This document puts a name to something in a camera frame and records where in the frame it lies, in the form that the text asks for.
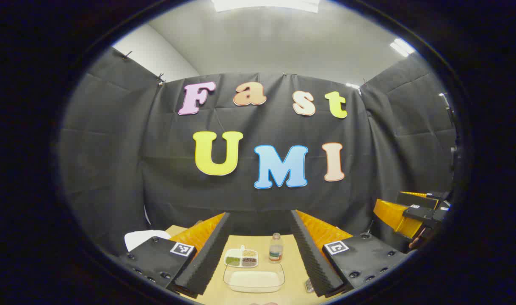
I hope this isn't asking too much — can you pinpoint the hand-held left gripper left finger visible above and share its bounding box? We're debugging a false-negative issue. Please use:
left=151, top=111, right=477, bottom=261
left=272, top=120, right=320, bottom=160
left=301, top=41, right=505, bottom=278
left=118, top=212, right=232, bottom=298

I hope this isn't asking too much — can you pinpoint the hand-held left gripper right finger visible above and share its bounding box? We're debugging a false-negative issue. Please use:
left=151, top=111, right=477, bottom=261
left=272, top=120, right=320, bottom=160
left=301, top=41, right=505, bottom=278
left=290, top=209, right=407, bottom=298

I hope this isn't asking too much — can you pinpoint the glass dish of rice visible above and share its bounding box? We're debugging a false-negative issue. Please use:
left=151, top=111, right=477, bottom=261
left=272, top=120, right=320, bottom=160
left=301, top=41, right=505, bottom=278
left=223, top=262, right=286, bottom=293

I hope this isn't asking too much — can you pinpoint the white rice cooker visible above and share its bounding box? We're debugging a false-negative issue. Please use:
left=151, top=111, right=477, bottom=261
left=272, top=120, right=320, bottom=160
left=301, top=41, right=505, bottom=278
left=124, top=230, right=172, bottom=253

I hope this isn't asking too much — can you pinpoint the white divided grain dish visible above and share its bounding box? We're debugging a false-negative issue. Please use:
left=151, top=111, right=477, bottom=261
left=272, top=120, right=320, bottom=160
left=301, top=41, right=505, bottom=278
left=224, top=245, right=259, bottom=269

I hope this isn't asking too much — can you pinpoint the clear plastic bottle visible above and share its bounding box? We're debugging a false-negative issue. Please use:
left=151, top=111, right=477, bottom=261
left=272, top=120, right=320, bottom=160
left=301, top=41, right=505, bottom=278
left=269, top=233, right=284, bottom=264

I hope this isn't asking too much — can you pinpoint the black backdrop cloth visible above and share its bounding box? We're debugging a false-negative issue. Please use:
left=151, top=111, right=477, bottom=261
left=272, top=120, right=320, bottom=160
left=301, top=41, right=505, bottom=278
left=59, top=47, right=458, bottom=257

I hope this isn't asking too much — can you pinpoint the small ceiling light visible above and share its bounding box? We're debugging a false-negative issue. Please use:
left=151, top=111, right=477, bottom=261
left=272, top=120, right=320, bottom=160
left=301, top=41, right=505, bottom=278
left=389, top=38, right=416, bottom=58

